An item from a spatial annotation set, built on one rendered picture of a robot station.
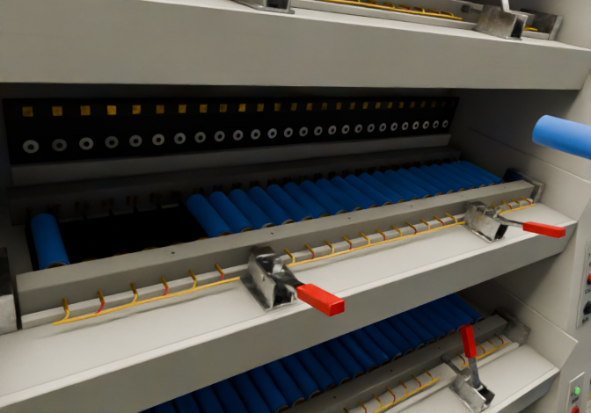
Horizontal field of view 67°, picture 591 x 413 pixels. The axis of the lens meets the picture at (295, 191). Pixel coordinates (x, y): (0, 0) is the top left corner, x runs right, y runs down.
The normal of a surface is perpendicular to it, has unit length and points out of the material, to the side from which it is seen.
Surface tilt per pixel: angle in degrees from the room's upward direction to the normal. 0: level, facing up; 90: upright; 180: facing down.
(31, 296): 108
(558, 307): 90
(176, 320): 18
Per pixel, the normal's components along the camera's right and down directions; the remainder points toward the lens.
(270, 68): 0.54, 0.46
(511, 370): 0.17, -0.88
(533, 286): -0.83, 0.12
